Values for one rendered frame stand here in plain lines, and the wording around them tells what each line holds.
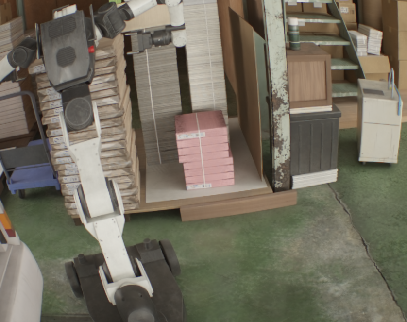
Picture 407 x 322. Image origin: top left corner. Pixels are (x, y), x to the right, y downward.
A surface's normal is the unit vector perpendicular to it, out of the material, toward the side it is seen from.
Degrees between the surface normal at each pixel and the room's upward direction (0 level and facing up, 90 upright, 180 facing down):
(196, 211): 90
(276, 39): 90
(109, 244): 58
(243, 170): 0
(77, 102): 64
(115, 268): 44
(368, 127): 90
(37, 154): 99
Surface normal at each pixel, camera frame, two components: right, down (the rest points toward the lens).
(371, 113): -0.25, 0.50
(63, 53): 0.25, 0.29
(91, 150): 0.18, -0.33
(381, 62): 0.12, 0.11
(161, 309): -0.08, -0.87
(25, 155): 0.11, 0.61
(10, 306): 0.29, -0.86
